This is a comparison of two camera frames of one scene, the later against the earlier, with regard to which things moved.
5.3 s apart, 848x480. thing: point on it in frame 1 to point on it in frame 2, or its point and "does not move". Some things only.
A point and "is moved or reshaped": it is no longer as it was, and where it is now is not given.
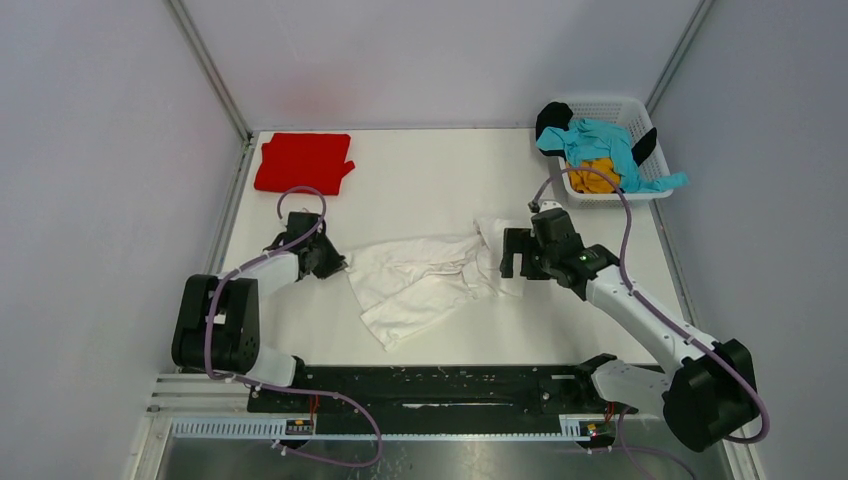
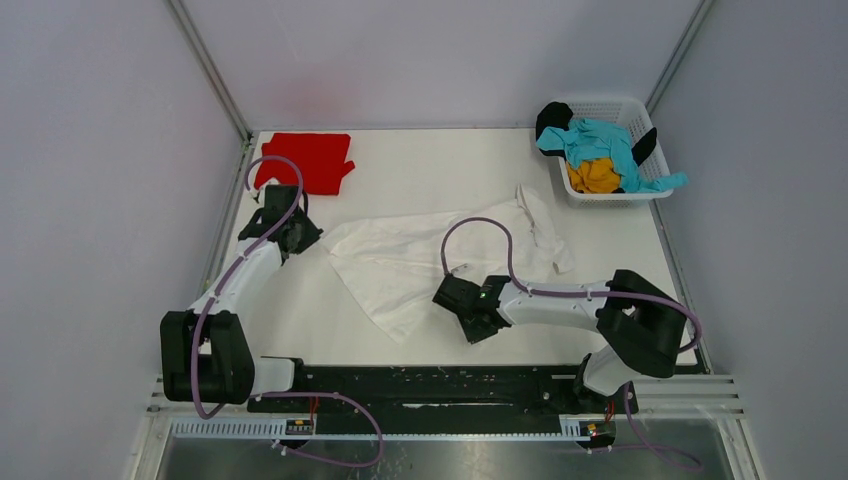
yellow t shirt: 589,182 does not move
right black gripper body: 541,263 to 475,333
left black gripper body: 314,245 to 308,233
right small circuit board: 599,429 does not move
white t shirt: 403,285 is moved or reshaped
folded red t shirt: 318,161 does not move
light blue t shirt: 583,140 does not move
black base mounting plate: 434,400 does not move
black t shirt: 559,114 does not move
